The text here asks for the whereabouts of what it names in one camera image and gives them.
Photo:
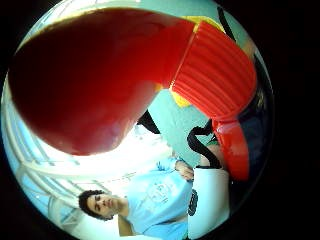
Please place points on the white window frame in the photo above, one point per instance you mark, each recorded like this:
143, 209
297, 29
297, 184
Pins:
36, 156

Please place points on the the person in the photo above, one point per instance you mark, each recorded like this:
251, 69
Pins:
156, 200

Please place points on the red squeeze bottle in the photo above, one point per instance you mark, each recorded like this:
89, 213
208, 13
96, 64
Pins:
100, 76

